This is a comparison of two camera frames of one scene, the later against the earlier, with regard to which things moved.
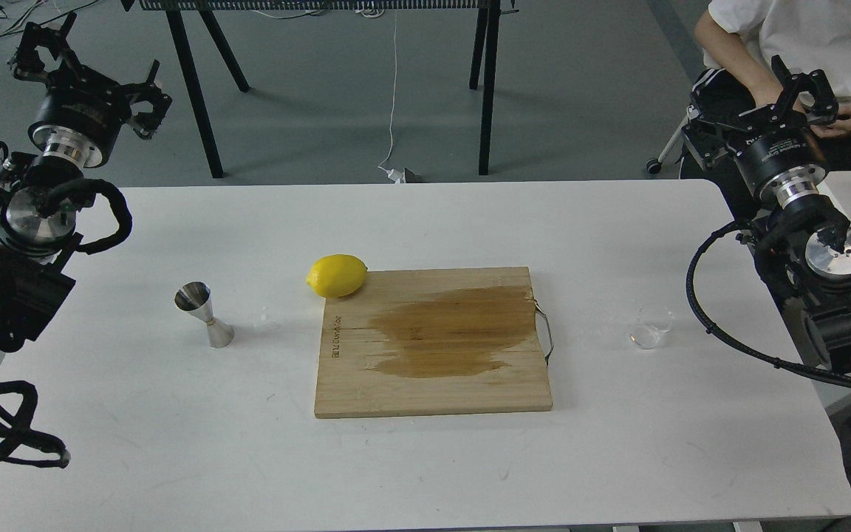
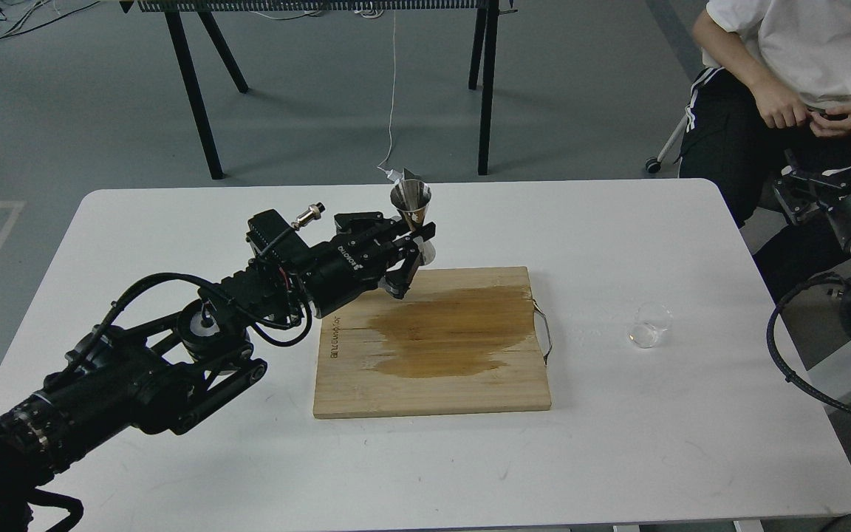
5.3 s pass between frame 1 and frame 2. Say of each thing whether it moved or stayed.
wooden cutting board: stayed
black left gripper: moved
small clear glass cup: stayed
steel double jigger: moved
